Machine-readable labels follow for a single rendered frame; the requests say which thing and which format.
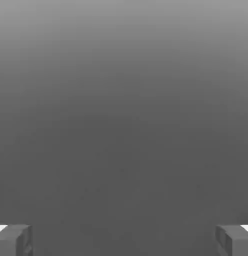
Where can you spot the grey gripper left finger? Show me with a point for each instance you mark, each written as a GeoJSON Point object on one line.
{"type": "Point", "coordinates": [12, 242]}

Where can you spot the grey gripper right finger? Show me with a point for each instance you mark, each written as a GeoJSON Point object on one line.
{"type": "Point", "coordinates": [236, 243]}

